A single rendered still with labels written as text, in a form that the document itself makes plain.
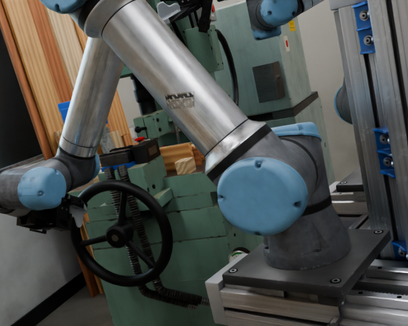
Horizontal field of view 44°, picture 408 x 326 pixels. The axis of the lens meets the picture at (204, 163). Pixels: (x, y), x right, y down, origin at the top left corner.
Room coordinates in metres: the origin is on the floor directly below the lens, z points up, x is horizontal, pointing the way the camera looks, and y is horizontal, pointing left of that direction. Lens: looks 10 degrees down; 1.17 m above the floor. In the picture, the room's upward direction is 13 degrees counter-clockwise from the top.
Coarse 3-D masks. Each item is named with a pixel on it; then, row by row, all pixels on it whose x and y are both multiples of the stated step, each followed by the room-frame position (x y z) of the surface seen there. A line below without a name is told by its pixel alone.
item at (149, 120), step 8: (160, 112) 1.55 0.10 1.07; (136, 120) 1.51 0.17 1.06; (144, 120) 1.50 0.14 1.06; (152, 120) 1.49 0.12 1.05; (160, 120) 1.53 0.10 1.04; (152, 128) 1.50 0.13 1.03; (160, 128) 1.51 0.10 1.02; (168, 128) 1.58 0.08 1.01; (144, 136) 1.51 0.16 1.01; (152, 136) 1.50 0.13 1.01
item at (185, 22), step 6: (186, 18) 1.72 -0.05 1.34; (180, 24) 1.68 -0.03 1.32; (186, 24) 1.70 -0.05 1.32; (180, 30) 1.69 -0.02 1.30; (186, 42) 1.68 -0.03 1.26; (210, 72) 1.84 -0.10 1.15; (180, 132) 1.72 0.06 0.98; (162, 138) 1.74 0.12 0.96; (168, 138) 1.73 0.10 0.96; (174, 138) 1.73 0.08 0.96; (180, 138) 1.72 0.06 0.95; (186, 138) 1.71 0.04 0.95; (162, 144) 1.74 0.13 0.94; (168, 144) 1.73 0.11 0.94; (174, 144) 1.73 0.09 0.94
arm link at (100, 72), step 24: (96, 48) 0.92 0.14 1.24; (96, 72) 0.92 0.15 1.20; (120, 72) 0.95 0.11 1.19; (72, 96) 0.96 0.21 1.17; (96, 96) 0.94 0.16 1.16; (72, 120) 0.96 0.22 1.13; (96, 120) 0.95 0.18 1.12; (72, 144) 0.96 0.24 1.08; (96, 144) 0.98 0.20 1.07; (72, 168) 0.96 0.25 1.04; (96, 168) 1.03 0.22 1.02
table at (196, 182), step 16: (176, 176) 1.36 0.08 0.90; (192, 176) 1.34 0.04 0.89; (80, 192) 1.47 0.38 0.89; (160, 192) 1.34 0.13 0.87; (176, 192) 1.36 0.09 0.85; (192, 192) 1.34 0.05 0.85; (208, 192) 1.33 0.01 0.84; (112, 208) 1.33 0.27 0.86; (128, 208) 1.31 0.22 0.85; (144, 208) 1.29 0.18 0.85
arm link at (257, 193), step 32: (64, 0) 0.74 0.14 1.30; (96, 0) 0.73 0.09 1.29; (128, 0) 0.74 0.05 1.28; (96, 32) 0.76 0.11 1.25; (128, 32) 0.73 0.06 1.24; (160, 32) 0.74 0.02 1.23; (128, 64) 0.75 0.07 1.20; (160, 64) 0.72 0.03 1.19; (192, 64) 0.73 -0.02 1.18; (160, 96) 0.73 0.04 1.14; (192, 96) 0.70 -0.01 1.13; (224, 96) 0.72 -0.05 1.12; (192, 128) 0.71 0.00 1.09; (224, 128) 0.69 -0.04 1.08; (256, 128) 0.69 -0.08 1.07; (224, 160) 0.67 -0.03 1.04; (256, 160) 0.65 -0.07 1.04; (288, 160) 0.67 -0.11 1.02; (224, 192) 0.66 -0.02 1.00; (256, 192) 0.65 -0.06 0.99; (288, 192) 0.63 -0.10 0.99; (256, 224) 0.66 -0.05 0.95; (288, 224) 0.65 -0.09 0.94
